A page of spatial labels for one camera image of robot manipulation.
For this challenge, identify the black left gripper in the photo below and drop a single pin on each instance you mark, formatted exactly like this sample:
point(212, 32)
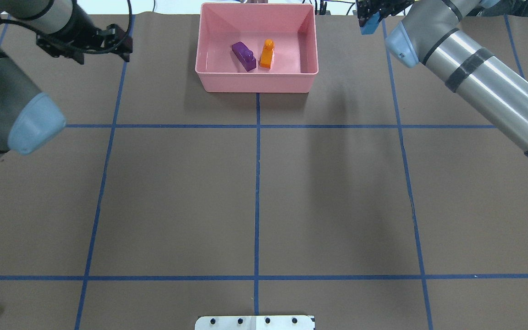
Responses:
point(82, 24)

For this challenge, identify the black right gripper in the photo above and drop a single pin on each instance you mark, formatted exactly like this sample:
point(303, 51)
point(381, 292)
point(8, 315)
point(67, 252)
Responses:
point(391, 6)

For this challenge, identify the small blue block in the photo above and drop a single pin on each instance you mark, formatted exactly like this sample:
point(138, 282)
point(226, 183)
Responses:
point(371, 24)

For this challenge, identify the orange block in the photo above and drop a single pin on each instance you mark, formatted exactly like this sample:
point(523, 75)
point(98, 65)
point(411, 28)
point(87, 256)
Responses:
point(267, 54)

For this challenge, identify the purple block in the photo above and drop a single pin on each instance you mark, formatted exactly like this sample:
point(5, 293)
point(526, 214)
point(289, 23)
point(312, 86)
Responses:
point(245, 56)

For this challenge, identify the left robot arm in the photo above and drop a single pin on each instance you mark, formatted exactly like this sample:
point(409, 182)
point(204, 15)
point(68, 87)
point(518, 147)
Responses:
point(28, 116)

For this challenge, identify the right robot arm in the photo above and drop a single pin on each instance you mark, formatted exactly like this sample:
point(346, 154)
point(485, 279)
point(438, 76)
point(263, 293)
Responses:
point(429, 35)

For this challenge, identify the pink plastic box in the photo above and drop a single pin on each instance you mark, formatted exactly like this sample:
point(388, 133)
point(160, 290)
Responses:
point(292, 27)

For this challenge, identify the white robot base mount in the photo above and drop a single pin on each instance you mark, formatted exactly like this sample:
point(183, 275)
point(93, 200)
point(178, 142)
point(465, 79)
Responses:
point(256, 322)

